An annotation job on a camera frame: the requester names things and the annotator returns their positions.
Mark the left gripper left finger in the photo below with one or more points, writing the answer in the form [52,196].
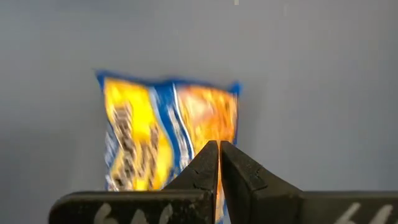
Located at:
[140,208]

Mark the blue soy sauce ramen packet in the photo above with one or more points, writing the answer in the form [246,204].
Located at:
[140,124]

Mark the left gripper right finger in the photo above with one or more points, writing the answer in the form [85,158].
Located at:
[295,208]

